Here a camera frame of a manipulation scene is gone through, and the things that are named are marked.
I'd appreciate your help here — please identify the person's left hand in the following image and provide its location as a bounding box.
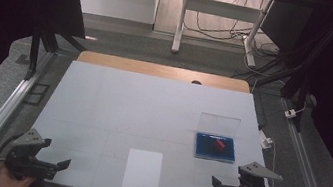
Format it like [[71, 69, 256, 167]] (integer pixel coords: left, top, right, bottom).
[[0, 163, 39, 187]]

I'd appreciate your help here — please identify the small red block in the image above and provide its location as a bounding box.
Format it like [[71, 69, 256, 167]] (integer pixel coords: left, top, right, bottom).
[[214, 138, 227, 150]]

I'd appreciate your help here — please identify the large white table cover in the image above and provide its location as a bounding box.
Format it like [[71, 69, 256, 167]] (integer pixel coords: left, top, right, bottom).
[[21, 55, 278, 187]]

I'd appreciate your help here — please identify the white paper sheet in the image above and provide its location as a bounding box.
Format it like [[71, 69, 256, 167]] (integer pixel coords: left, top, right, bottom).
[[120, 147, 165, 187]]

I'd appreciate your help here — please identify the tangle of floor cables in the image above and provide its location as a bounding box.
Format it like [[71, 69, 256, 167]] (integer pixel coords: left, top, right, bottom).
[[175, 0, 299, 88]]

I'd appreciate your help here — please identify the white plug with cable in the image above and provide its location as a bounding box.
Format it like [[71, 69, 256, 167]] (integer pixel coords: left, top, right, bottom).
[[283, 99, 309, 122]]

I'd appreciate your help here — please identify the black metal stand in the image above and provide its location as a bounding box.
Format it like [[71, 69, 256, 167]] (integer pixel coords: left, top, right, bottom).
[[245, 1, 333, 138], [23, 20, 91, 90]]

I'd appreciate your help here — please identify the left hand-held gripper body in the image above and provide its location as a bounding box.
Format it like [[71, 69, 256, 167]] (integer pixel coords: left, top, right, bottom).
[[2, 124, 64, 185]]

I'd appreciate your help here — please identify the blue box with clear lid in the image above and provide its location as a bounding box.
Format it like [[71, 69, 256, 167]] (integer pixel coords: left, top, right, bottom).
[[192, 111, 243, 165]]

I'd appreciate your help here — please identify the white desk frame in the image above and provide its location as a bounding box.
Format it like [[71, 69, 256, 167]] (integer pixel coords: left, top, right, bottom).
[[170, 0, 275, 70]]

